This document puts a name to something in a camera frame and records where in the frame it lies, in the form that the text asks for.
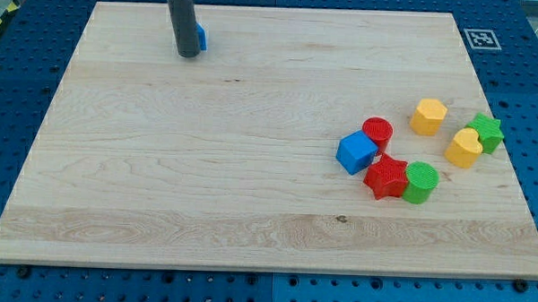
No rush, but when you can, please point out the blue cube block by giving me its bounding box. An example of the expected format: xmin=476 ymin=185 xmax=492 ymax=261
xmin=336 ymin=130 xmax=378 ymax=175

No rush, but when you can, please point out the yellow hexagon block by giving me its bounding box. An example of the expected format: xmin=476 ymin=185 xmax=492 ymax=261
xmin=410 ymin=99 xmax=448 ymax=136

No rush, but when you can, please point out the red star block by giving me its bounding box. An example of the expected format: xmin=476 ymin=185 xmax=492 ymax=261
xmin=363 ymin=153 xmax=409 ymax=200

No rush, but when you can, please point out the green star block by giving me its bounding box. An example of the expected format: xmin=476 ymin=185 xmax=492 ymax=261
xmin=465 ymin=113 xmax=505 ymax=154

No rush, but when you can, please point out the white fiducial marker tag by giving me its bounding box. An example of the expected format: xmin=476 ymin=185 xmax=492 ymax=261
xmin=464 ymin=28 xmax=501 ymax=50

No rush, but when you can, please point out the green cylinder block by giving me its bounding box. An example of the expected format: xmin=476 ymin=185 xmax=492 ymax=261
xmin=402 ymin=161 xmax=439 ymax=204

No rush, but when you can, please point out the black bolt left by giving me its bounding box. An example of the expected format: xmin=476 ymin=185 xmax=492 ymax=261
xmin=15 ymin=265 xmax=31 ymax=280

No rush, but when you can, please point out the yellow black hazard tape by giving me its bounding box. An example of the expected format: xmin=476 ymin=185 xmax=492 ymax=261
xmin=0 ymin=0 xmax=21 ymax=38

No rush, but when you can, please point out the yellow heart block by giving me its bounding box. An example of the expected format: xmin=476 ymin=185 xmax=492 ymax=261
xmin=444 ymin=127 xmax=483 ymax=168

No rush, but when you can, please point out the small blue block behind rod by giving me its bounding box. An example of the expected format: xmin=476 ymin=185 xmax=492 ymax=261
xmin=196 ymin=23 xmax=207 ymax=51

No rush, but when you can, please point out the black bolt right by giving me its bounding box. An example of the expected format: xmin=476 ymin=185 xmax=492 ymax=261
xmin=513 ymin=279 xmax=529 ymax=293

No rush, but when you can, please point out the red cylinder block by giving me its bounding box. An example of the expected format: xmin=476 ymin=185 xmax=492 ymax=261
xmin=361 ymin=117 xmax=394 ymax=156

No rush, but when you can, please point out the grey cylindrical robot arm rod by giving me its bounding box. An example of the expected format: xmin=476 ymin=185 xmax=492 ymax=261
xmin=167 ymin=0 xmax=201 ymax=58

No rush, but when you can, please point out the black bolt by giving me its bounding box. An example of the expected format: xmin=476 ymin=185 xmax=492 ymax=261
xmin=513 ymin=279 xmax=529 ymax=293
xmin=15 ymin=265 xmax=31 ymax=280

